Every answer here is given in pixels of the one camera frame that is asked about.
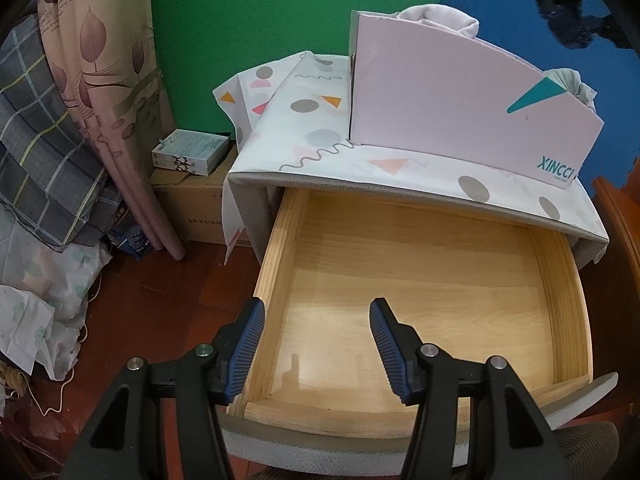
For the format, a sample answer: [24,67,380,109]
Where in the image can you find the blue plastic packet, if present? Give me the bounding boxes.
[109,220,151,261]

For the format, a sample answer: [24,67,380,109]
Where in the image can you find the grey plaid blanket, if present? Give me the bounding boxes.
[0,12,123,253]

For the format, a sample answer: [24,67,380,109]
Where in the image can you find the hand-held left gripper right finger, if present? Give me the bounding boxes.
[369,298,576,480]

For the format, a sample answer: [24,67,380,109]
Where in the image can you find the light grey underwear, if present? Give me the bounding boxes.
[545,69,598,113]

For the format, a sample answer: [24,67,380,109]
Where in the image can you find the orange wooden furniture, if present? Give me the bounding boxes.
[590,175,640,311]

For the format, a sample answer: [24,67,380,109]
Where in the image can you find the brown cardboard box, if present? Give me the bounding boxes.
[150,160,256,248]

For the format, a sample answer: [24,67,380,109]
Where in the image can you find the white patterned bedsheet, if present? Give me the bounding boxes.
[0,205,113,381]

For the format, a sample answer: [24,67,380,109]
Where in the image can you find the white cable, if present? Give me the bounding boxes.
[20,275,103,416]

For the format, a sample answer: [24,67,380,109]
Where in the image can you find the small white green box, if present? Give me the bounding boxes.
[151,128,230,177]

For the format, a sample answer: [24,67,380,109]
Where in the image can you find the green foam wall mat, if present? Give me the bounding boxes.
[147,0,471,131]

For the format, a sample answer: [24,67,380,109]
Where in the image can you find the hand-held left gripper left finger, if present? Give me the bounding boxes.
[62,297,266,480]

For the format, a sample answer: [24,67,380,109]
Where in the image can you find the pale beige underwear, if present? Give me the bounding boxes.
[397,4,481,41]

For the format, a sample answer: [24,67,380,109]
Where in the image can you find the wooden drawer with grey front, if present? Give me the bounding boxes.
[220,186,621,461]

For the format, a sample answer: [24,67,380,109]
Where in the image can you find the floral beige curtain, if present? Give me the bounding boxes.
[35,0,188,261]

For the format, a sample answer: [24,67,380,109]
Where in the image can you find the grey nightstand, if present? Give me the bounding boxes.
[227,170,611,266]

